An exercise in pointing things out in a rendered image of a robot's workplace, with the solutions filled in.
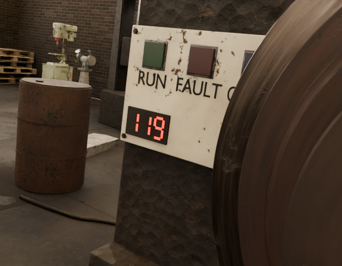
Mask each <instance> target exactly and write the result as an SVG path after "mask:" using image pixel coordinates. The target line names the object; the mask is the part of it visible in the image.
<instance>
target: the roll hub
mask: <svg viewBox="0 0 342 266"><path fill-rule="evenodd" d="M282 261H283V266H304V265H305V264H306V265H309V266H342V111H341V112H340V113H339V115H338V116H337V117H336V118H335V119H334V120H333V121H332V123H331V124H330V125H329V126H328V128H327V129H326V130H325V132H324V133H323V134H322V136H321V137H320V138H319V140H318V141H317V143H316V144H315V146H314V148H313V149H312V151H311V153H310V155H309V156H308V158H307V160H306V162H305V164H304V166H303V168H302V170H301V172H300V174H299V177H298V179H297V182H296V184H295V186H294V189H293V192H292V196H291V199H290V203H289V207H288V211H287V216H286V222H285V226H284V235H283V250H282Z"/></svg>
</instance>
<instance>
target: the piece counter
mask: <svg viewBox="0 0 342 266"><path fill-rule="evenodd" d="M151 119H152V118H151V117H150V118H149V125H151ZM157 119H159V120H162V121H163V118H161V117H157ZM157 119H155V120H154V126H156V120H157ZM137 122H139V114H137ZM164 124H165V121H163V123H162V127H161V128H160V127H155V129H158V130H161V136H160V138H159V137H155V136H154V139H157V140H160V139H161V138H163V132H164V131H162V128H164ZM136 131H138V124H136ZM148 135H150V127H148Z"/></svg>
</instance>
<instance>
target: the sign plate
mask: <svg viewBox="0 0 342 266"><path fill-rule="evenodd" d="M264 37H265V35H252V34H239V33H226V32H213V31H201V30H188V29H181V28H167V27H155V26H142V25H133V26H132V35H131V45H130V54H129V63H128V73H127V83H126V92H125V101H124V107H123V117H122V126H121V136H120V140H123V141H126V142H129V143H132V144H135V145H138V146H142V147H145V148H149V149H152V150H155V151H158V152H161V153H164V154H168V155H171V156H174V157H177V158H180V159H184V160H187V161H189V162H193V163H196V164H200V165H203V166H206V167H209V168H213V163H214V156H215V150H216V145H217V140H218V137H219V133H220V129H221V125H222V122H223V118H224V115H225V112H226V109H227V107H228V104H229V102H230V99H231V96H232V94H233V92H234V89H235V87H236V85H237V83H238V81H239V79H240V77H241V75H242V72H243V66H244V60H245V54H246V52H250V53H254V52H255V50H256V49H257V47H258V46H259V44H260V43H261V41H262V40H263V38H264ZM145 41H149V42H158V43H165V44H166V45H165V53H164V61H163V68H162V69H159V68H152V67H148V66H143V56H144V47H145ZM191 46H196V47H202V48H212V49H215V53H214V60H213V66H212V73H211V76H210V77H209V76H205V75H199V74H192V73H187V71H188V64H189V56H190V52H191ZM137 114H139V122H137ZM150 117H151V118H152V119H151V125H149V118H150ZM157 117H161V118H163V121H165V124H164V128H162V129H161V130H158V129H155V127H160V128H161V127H162V123H163V121H162V120H159V119H157ZM155 119H157V120H156V126H154V120H155ZM136 124H138V131H136ZM148 127H150V135H148ZM161 131H164V132H163V138H161V139H160V140H157V139H154V136H155V137H159V138H160V136H161Z"/></svg>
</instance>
